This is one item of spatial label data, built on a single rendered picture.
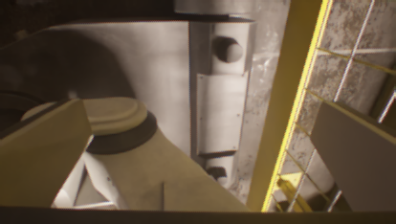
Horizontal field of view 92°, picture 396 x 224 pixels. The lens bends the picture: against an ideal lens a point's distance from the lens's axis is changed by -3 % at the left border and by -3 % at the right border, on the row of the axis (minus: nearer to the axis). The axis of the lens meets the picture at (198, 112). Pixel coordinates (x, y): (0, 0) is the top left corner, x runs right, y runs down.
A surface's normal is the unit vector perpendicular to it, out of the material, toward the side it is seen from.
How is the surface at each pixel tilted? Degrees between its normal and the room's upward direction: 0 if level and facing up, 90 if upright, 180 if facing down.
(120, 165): 90
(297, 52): 90
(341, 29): 0
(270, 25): 0
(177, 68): 0
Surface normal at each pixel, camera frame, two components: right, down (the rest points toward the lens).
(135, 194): 0.00, -0.87
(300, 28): -0.98, 0.07
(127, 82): 0.18, 0.49
